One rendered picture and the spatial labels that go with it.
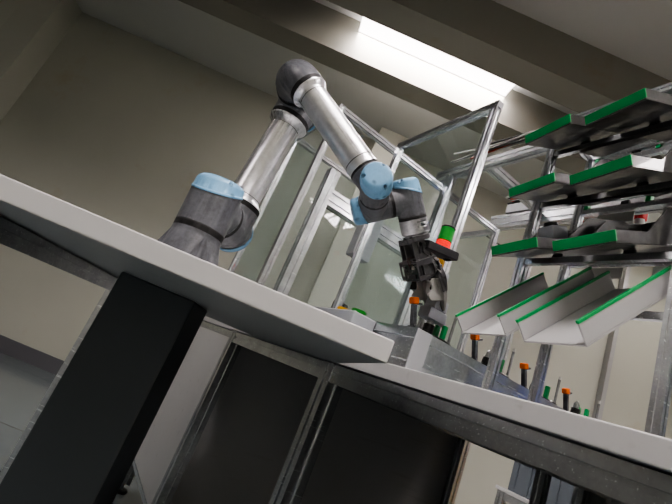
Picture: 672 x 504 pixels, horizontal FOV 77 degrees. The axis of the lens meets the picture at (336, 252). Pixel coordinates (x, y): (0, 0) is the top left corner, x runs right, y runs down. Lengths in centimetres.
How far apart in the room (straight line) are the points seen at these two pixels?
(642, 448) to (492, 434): 19
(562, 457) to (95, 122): 477
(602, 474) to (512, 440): 11
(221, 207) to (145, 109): 397
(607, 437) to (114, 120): 475
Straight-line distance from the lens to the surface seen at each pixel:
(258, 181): 116
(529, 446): 64
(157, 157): 462
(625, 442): 57
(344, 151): 103
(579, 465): 61
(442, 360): 99
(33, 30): 538
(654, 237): 97
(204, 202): 98
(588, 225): 109
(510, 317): 89
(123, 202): 452
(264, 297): 52
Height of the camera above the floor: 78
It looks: 16 degrees up
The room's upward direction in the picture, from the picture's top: 23 degrees clockwise
